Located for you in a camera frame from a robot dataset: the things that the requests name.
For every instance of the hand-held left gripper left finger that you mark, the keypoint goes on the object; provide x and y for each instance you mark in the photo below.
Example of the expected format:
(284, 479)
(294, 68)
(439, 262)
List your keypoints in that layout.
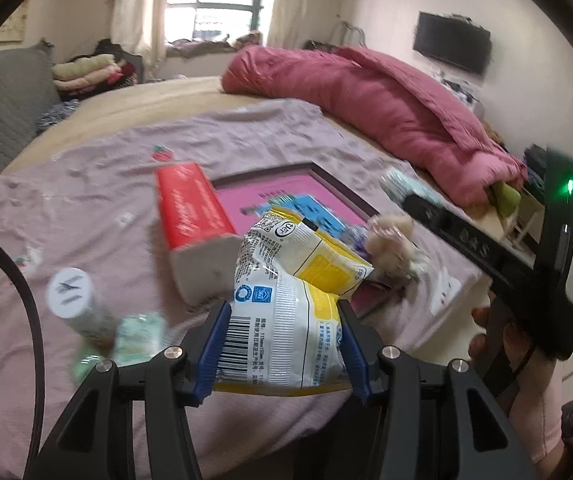
(211, 355)

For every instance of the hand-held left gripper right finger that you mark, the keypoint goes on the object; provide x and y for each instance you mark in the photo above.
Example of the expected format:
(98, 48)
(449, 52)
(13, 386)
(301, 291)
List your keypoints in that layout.
(356, 355)

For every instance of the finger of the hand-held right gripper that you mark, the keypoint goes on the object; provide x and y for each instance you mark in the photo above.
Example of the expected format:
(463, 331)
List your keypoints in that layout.
(424, 210)

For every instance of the green floral tissue pack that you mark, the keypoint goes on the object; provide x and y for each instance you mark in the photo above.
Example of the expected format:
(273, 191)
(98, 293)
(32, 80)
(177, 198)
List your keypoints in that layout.
(136, 332)
(401, 185)

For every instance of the beige plush toy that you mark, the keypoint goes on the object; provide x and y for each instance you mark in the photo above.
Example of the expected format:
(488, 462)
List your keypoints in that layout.
(389, 240)

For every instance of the yellow white snack bag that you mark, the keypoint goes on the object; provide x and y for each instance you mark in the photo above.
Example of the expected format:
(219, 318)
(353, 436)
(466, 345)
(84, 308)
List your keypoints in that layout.
(286, 320)

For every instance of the purple box lid tray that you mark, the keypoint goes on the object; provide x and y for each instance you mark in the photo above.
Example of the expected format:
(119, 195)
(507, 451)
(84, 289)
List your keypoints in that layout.
(336, 180)

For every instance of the person's right forearm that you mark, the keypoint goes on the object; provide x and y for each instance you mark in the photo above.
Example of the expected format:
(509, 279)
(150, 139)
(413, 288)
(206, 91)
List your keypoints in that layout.
(536, 420)

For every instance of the person's right hand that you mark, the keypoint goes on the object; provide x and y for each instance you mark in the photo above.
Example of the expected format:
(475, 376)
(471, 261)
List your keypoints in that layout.
(479, 317)

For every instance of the white bedside table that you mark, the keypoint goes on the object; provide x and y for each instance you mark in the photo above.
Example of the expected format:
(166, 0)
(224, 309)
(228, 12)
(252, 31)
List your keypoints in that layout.
(519, 230)

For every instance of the crumpled blue white wrapper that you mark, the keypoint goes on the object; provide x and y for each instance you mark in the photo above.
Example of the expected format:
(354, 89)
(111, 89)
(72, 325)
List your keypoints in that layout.
(357, 240)

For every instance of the green cloth item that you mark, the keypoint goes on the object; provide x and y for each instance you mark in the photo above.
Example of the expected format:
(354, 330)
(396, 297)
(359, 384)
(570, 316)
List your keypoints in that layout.
(506, 197)

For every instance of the red quilt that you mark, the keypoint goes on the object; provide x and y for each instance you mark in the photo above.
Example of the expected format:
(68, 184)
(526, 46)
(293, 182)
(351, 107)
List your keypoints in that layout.
(366, 100)

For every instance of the pink picture book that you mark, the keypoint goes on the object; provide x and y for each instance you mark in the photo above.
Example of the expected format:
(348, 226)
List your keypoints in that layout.
(286, 185)

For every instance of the red tissue pack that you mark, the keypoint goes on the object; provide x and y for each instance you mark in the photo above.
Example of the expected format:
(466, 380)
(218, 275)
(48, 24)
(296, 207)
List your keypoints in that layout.
(191, 215)

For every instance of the metal rack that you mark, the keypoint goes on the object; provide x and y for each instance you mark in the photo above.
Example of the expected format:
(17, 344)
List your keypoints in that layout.
(351, 30)

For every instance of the lavender printed sheet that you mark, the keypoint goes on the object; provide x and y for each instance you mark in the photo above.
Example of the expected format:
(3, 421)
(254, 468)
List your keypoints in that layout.
(91, 185)

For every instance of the cream curtain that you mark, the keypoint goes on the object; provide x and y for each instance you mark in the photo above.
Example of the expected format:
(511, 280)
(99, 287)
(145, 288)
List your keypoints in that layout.
(286, 5)
(136, 10)

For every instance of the beige bed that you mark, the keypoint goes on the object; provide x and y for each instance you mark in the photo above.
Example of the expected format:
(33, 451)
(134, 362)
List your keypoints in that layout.
(156, 105)

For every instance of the clothes on windowsill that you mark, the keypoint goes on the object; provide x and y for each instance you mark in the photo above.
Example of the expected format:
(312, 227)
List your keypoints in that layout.
(206, 45)

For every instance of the dark patterned cloth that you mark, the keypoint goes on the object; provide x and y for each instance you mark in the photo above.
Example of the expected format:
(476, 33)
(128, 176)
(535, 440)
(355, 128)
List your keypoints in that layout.
(56, 112)

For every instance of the dark framed window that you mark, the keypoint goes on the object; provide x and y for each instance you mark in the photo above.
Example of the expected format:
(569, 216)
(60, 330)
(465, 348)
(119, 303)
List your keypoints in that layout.
(211, 10)

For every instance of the stack of folded clothes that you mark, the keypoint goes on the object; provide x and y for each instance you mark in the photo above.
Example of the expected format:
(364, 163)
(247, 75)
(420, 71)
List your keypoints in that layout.
(91, 72)

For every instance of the grey quilted headboard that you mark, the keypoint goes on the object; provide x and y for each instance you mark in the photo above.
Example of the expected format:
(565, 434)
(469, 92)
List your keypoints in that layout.
(1, 110)

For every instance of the black wall television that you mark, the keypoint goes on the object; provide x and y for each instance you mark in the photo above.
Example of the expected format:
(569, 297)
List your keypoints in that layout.
(451, 47)

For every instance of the floral wall poster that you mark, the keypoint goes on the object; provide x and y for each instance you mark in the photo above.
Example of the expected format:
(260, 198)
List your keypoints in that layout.
(11, 22)

